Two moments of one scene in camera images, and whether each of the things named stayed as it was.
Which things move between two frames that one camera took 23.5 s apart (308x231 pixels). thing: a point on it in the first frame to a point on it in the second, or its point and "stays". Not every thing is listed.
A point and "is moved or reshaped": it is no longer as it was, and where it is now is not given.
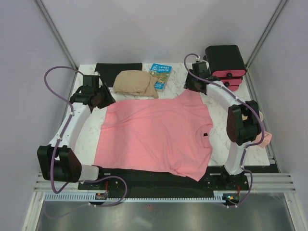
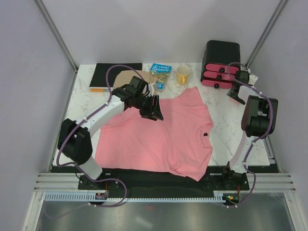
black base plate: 226,180 stays
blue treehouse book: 162,72 stays
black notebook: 109,71 stays
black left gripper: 109,99 to 153,112
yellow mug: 261,116 is moved or reshaped
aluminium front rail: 259,182 stays
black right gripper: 187,84 to 237,99
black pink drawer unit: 225,63 is moved or reshaped
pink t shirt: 173,134 stays
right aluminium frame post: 248,77 stays
